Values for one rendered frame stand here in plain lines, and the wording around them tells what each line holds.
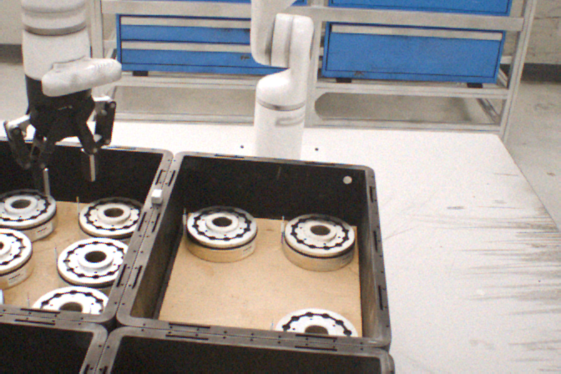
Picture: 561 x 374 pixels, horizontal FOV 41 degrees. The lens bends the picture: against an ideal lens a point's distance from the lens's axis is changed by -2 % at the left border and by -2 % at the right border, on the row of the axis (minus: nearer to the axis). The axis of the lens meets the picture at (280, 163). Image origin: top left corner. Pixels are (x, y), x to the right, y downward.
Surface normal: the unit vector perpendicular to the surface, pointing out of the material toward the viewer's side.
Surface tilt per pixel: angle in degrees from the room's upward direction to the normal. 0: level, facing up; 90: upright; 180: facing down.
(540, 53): 90
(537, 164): 0
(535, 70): 90
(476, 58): 90
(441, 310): 0
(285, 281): 0
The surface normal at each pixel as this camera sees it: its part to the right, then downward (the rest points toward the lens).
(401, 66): 0.06, 0.49
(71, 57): 0.61, 0.39
